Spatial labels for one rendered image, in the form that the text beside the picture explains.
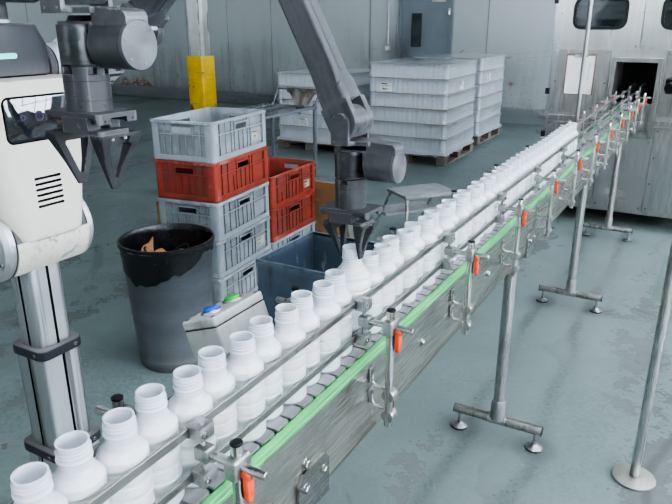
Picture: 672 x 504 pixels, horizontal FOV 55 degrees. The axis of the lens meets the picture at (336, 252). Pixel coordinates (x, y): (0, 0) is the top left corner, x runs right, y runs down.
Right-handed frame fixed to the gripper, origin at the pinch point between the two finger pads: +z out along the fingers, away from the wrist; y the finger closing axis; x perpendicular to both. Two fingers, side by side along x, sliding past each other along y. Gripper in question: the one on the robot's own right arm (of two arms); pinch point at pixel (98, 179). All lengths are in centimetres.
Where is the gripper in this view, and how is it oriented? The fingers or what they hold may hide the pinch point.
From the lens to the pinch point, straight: 92.2
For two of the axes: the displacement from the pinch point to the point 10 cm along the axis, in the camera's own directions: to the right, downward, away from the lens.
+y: 8.7, 1.7, -4.6
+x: 4.9, -2.8, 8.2
